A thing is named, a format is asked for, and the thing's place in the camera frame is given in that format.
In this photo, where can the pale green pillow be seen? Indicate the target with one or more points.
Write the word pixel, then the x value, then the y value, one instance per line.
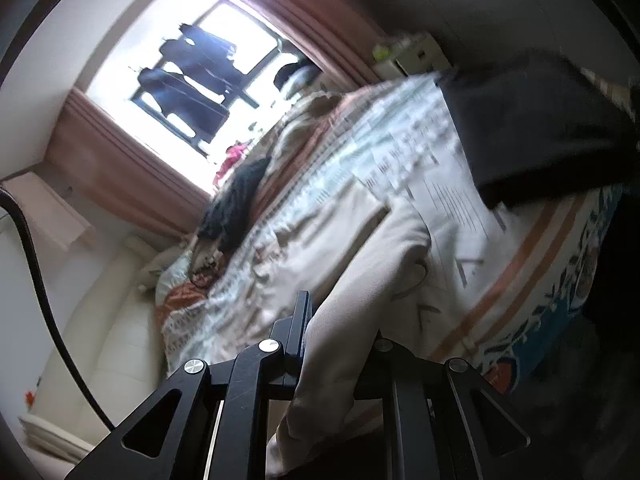
pixel 175 282

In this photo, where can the dark clothes pile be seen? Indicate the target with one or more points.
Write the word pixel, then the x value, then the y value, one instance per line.
pixel 295 76

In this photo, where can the green small item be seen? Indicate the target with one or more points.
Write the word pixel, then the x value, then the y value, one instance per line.
pixel 383 50

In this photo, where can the brown duvet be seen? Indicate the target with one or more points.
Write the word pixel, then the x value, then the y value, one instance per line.
pixel 305 145

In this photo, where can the pink cloth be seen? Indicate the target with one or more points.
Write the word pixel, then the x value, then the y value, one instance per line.
pixel 231 162

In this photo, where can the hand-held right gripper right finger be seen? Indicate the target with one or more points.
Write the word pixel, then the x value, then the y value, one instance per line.
pixel 385 365

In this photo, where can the black folded clothes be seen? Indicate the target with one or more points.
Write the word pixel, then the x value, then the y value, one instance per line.
pixel 540 125

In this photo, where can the grey plush toy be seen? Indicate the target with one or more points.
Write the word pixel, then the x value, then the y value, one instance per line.
pixel 155 272

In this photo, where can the window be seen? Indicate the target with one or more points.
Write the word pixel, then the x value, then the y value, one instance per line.
pixel 130 60

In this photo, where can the bed with patterned sheet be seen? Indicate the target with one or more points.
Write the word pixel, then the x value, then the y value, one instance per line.
pixel 440 170

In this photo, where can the dark hanging jacket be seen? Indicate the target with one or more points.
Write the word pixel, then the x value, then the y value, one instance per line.
pixel 210 67

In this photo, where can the small dark hanging garment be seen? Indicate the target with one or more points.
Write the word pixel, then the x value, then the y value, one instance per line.
pixel 207 40

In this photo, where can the beige zip jacket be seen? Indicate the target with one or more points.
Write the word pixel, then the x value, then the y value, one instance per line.
pixel 345 310

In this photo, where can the white nightstand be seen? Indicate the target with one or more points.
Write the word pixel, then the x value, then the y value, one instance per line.
pixel 420 55

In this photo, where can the cream hanging cloth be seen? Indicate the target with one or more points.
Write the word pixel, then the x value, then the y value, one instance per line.
pixel 70 215

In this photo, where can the cream padded headboard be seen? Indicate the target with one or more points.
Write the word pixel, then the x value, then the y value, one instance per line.
pixel 100 340

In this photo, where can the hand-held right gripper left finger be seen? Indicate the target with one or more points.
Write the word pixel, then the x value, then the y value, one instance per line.
pixel 292 340

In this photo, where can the long dark hanging coat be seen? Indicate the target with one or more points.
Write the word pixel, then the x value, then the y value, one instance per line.
pixel 190 107

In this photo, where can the dark knitted garment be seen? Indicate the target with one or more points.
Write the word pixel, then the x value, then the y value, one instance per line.
pixel 235 200

